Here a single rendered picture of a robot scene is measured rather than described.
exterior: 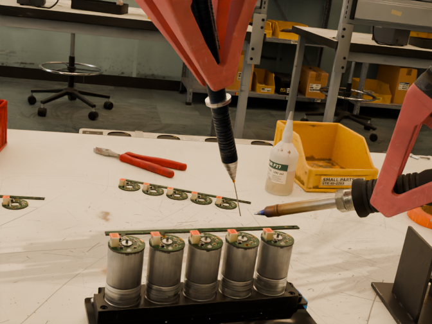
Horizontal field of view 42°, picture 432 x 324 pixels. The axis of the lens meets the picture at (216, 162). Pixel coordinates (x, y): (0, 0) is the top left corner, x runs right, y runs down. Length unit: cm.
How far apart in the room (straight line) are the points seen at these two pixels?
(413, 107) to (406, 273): 21
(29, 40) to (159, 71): 105
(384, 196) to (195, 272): 14
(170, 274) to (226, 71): 15
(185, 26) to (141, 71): 453
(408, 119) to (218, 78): 11
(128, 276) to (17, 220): 20
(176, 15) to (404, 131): 14
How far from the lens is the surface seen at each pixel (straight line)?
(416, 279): 48
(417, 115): 32
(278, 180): 67
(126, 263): 38
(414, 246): 48
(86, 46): 479
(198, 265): 40
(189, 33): 31
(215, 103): 34
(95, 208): 59
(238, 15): 32
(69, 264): 49
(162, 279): 40
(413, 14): 301
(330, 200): 37
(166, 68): 484
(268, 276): 43
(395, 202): 35
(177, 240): 40
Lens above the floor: 99
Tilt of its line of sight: 18 degrees down
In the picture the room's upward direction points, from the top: 7 degrees clockwise
